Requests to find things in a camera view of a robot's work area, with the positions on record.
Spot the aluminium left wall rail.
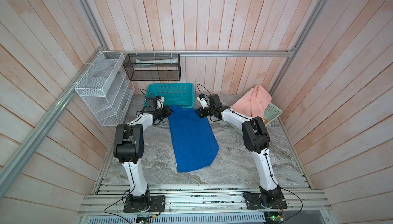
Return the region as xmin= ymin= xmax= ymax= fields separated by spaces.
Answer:
xmin=1 ymin=46 xmax=106 ymax=198

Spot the aluminium wall rail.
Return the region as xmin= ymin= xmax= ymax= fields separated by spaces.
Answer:
xmin=116 ymin=50 xmax=294 ymax=58
xmin=1 ymin=46 xmax=106 ymax=198

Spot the blue towel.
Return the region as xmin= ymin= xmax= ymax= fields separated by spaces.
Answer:
xmin=168 ymin=106 xmax=219 ymax=173

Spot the teal plastic basket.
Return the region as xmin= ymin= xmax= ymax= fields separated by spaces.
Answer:
xmin=147 ymin=83 xmax=195 ymax=108

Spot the black mesh wall basket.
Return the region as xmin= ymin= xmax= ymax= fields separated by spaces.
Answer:
xmin=123 ymin=53 xmax=181 ymax=81

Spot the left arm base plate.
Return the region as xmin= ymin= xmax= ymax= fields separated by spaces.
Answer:
xmin=123 ymin=195 xmax=166 ymax=213

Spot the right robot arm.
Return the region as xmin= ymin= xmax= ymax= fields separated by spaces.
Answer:
xmin=195 ymin=94 xmax=288 ymax=209

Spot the white wire shelf rack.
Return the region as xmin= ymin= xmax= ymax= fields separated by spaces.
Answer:
xmin=75 ymin=51 xmax=135 ymax=127

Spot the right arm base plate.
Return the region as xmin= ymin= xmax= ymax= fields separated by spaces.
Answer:
xmin=242 ymin=191 xmax=288 ymax=210

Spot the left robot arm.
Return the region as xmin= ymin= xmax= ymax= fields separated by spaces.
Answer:
xmin=113 ymin=96 xmax=172 ymax=211

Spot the light green plastic basket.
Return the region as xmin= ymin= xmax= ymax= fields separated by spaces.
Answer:
xmin=222 ymin=103 xmax=282 ymax=134

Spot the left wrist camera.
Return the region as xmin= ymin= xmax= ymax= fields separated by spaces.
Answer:
xmin=155 ymin=95 xmax=164 ymax=108

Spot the aluminium back wall rail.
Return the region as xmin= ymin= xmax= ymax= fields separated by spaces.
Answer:
xmin=116 ymin=50 xmax=294 ymax=58

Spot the pink towel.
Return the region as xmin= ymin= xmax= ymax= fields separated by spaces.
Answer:
xmin=231 ymin=85 xmax=272 ymax=118

